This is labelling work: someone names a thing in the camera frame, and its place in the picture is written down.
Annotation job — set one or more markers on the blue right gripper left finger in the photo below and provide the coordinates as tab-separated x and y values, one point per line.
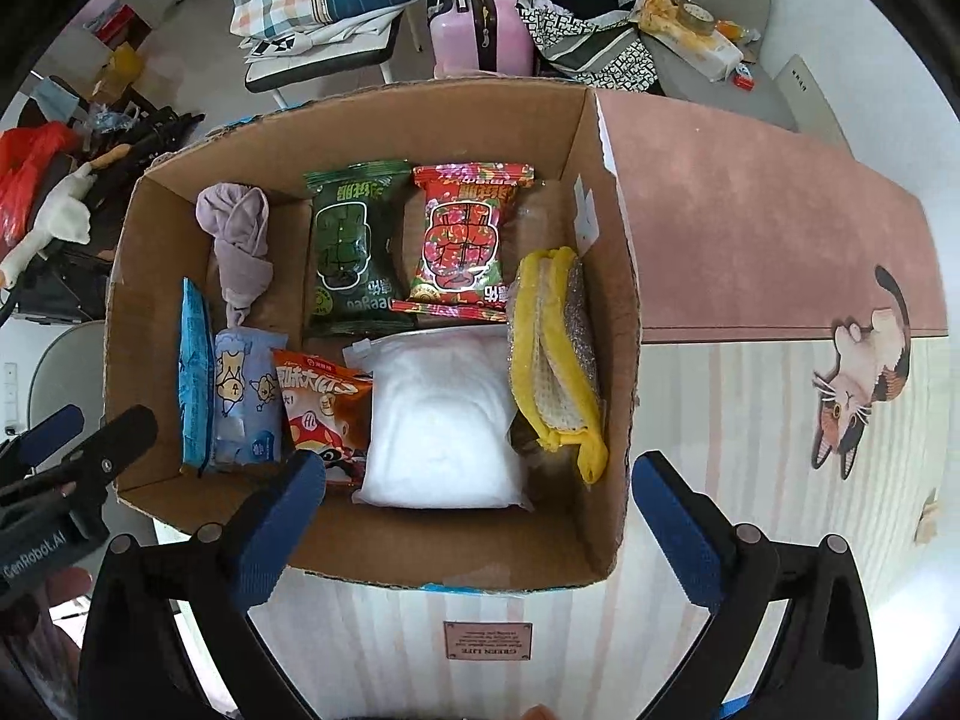
269	525

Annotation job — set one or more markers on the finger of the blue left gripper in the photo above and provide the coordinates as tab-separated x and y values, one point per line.
49	436
97	461

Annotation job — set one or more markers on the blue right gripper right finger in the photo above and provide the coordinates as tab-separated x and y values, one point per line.
689	528

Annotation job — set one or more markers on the blue tube packet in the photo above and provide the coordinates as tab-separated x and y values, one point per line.
195	379

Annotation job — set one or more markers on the light blue cat tissue pack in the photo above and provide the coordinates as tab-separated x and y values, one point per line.
246	397

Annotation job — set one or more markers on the orange snack packet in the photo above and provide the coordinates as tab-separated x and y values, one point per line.
328	409

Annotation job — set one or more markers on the yellow banana-shaped sponge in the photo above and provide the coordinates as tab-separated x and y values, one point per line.
552	361

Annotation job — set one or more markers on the white soft bag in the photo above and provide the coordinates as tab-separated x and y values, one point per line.
441	415

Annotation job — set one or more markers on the lilac plush cloth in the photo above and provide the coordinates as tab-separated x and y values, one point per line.
236	217

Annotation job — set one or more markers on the green snack packet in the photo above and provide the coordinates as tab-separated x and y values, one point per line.
356	212

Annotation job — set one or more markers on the red snack packet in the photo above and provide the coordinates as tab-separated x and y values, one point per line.
459	275

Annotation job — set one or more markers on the grey chair left of table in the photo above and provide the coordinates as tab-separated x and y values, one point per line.
71	372

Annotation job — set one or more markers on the black cart with clutter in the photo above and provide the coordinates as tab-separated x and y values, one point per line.
67	282

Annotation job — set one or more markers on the white goose plush toy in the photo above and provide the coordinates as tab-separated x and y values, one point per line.
63	216

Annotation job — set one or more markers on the red plastic bag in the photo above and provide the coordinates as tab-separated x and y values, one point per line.
26	153

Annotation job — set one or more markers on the open cardboard box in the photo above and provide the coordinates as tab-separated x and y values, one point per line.
572	136

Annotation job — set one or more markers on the folding cot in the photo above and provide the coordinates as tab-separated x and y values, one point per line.
274	65

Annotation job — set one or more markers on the tape roll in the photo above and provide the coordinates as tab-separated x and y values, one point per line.
695	18

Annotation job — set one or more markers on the patterned tote bag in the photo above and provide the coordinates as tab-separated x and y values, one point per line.
592	42

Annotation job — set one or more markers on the pink suitcase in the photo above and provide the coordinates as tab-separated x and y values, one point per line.
479	36

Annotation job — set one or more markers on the grey armchair in corner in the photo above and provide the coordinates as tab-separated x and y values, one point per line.
723	70

